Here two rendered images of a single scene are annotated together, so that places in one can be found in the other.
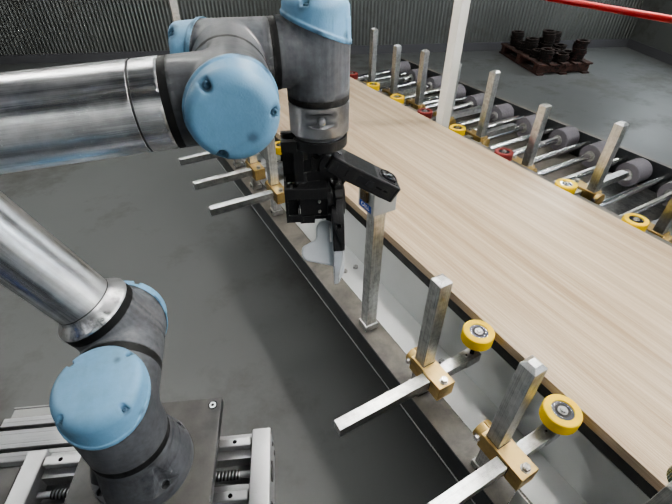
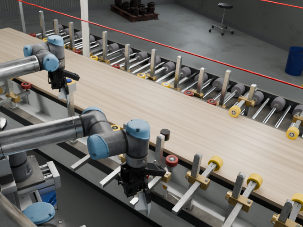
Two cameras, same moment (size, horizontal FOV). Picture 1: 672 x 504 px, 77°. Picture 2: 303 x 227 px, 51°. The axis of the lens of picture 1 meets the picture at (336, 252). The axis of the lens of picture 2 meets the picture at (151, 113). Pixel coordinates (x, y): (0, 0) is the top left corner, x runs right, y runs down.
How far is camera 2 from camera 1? 118 cm
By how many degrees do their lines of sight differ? 24
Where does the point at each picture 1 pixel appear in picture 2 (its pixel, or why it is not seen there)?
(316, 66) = (57, 51)
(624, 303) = (161, 111)
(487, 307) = (117, 120)
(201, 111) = (47, 64)
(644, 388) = not seen: hidden behind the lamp
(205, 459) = (36, 167)
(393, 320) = (83, 141)
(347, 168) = (66, 73)
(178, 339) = not seen: outside the picture
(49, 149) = (19, 73)
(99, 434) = not seen: hidden behind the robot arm
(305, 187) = (56, 79)
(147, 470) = (24, 165)
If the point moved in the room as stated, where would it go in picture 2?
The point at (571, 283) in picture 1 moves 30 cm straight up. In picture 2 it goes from (144, 108) to (146, 74)
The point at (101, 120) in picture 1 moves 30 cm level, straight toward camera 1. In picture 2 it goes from (29, 67) to (78, 89)
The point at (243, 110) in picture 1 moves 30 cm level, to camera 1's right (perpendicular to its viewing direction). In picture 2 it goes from (53, 63) to (117, 56)
